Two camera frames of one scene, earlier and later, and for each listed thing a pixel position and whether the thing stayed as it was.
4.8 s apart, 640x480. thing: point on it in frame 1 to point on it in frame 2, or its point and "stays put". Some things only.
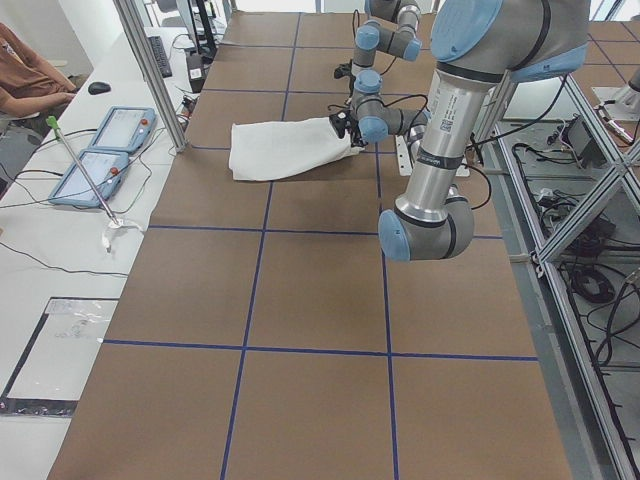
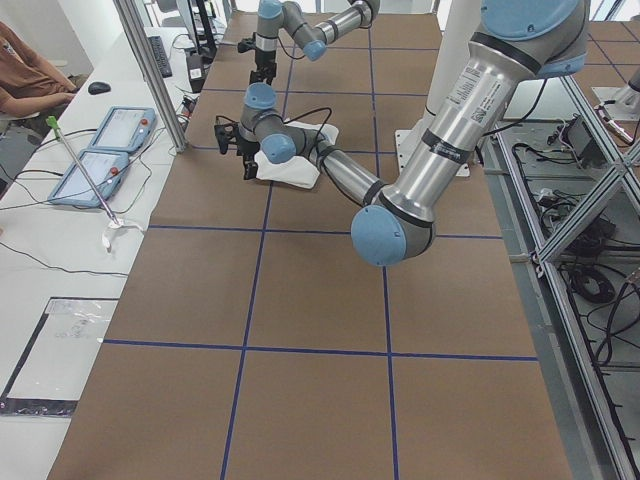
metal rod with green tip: [51, 120] stays put
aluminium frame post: [153, 73] stays put
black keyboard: [160, 56] stays put
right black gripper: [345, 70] to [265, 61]
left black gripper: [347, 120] to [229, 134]
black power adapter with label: [196, 71] stays put
